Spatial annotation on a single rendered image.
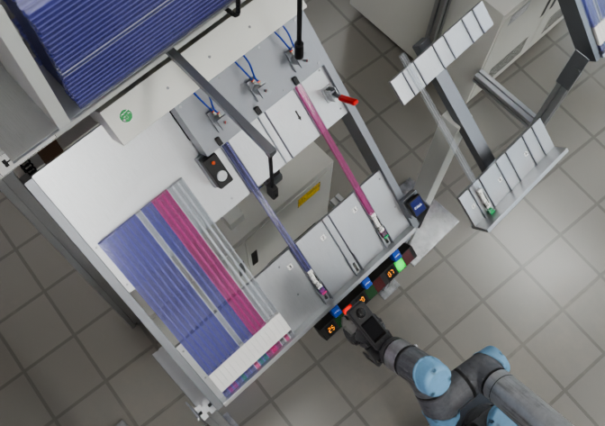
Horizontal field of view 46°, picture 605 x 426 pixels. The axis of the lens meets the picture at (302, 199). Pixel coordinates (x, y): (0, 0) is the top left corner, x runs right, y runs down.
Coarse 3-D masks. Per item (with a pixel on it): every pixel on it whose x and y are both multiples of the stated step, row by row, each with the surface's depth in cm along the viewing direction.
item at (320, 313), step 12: (408, 228) 190; (396, 240) 188; (384, 252) 187; (372, 264) 185; (360, 276) 184; (348, 288) 182; (336, 300) 181; (324, 312) 180; (312, 324) 179; (300, 336) 178; (288, 348) 177; (228, 396) 172
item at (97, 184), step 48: (288, 96) 165; (96, 144) 146; (144, 144) 151; (192, 144) 156; (240, 144) 162; (288, 144) 168; (48, 192) 143; (96, 192) 148; (144, 192) 153; (240, 192) 164; (96, 240) 150
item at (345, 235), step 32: (352, 192) 180; (384, 192) 184; (320, 224) 177; (352, 224) 181; (384, 224) 186; (288, 256) 174; (320, 256) 179; (352, 256) 184; (288, 288) 176; (288, 320) 178
